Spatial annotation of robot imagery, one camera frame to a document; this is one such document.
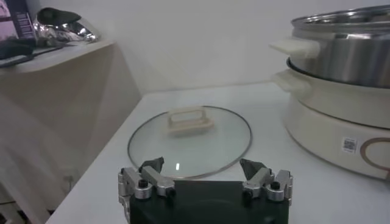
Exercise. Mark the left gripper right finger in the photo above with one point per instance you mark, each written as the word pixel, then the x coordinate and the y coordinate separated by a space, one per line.
pixel 259 179

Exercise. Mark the black computer mouse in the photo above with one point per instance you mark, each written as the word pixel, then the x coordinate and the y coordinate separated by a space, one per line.
pixel 15 49

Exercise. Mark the chrome and black shell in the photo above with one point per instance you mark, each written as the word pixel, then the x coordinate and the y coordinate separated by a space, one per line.
pixel 67 27

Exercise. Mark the white side table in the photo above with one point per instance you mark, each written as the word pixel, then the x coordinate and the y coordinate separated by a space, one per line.
pixel 61 106

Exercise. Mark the grey usb hub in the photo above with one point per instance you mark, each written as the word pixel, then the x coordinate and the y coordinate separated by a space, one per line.
pixel 15 61

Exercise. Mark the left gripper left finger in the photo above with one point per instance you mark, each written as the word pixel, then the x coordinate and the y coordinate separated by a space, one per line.
pixel 158 181

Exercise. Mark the stainless steel steamer basket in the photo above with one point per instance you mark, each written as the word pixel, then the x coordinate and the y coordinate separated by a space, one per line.
pixel 350 58

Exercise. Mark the cream electric cooking pot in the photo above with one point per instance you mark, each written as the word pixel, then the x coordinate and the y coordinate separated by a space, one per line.
pixel 329 134

